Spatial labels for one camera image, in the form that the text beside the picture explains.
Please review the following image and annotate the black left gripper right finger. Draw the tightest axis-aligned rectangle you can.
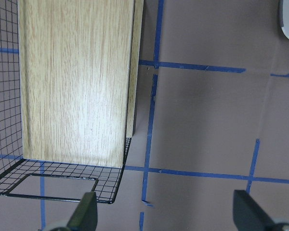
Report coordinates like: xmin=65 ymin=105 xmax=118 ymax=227
xmin=233 ymin=190 xmax=279 ymax=231

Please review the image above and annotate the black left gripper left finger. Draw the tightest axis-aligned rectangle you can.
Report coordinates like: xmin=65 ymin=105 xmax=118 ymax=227
xmin=67 ymin=192 xmax=98 ymax=231

